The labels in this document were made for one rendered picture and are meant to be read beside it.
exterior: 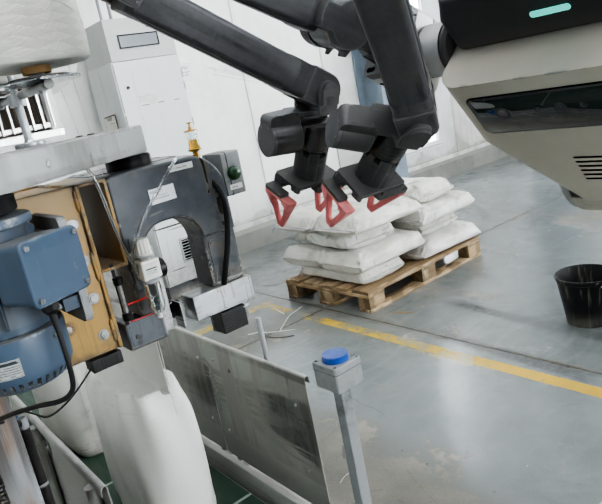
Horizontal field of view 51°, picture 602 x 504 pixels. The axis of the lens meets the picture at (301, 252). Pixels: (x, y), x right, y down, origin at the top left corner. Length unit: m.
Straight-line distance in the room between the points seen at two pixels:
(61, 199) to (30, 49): 0.30
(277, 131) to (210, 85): 4.99
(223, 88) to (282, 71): 5.07
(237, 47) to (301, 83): 0.12
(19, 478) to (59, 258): 0.53
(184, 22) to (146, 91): 4.11
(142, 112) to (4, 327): 4.14
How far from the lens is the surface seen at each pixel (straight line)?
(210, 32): 0.95
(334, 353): 1.41
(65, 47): 0.99
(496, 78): 1.00
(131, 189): 1.21
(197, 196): 1.28
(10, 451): 1.30
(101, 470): 2.23
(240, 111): 6.15
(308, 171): 1.10
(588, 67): 0.93
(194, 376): 2.17
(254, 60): 0.99
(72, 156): 1.07
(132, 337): 1.24
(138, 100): 5.01
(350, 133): 0.91
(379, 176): 0.98
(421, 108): 0.86
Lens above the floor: 1.43
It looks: 14 degrees down
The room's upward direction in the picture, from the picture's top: 11 degrees counter-clockwise
